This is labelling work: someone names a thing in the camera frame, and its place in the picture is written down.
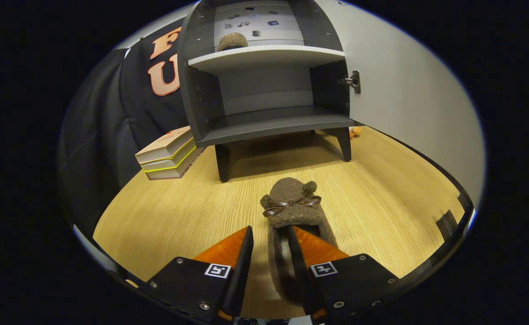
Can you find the black backdrop cloth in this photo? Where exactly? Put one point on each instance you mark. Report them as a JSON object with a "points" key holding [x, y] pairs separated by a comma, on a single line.
{"points": [[111, 117]]}

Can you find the dark grey shoe cabinet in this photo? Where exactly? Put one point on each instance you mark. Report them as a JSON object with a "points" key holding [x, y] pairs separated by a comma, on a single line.
{"points": [[269, 122]]}

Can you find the brown fuzzy shoe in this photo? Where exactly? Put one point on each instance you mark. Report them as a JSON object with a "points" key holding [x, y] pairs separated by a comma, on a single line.
{"points": [[233, 41], [291, 216]]}

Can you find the beige shoe cabinet door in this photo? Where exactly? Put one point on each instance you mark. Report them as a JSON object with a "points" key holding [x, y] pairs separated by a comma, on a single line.
{"points": [[404, 90]]}

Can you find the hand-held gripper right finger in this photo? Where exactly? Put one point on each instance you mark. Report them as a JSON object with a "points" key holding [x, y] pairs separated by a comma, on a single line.
{"points": [[303, 271]]}

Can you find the small penguin toy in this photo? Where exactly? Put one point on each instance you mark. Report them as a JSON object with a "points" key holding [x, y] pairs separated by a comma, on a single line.
{"points": [[355, 132]]}

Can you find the metal door hinge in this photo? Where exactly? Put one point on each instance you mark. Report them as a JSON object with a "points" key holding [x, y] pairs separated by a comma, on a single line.
{"points": [[354, 81]]}

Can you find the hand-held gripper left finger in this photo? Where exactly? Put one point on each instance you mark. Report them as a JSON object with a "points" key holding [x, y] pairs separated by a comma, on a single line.
{"points": [[242, 280]]}

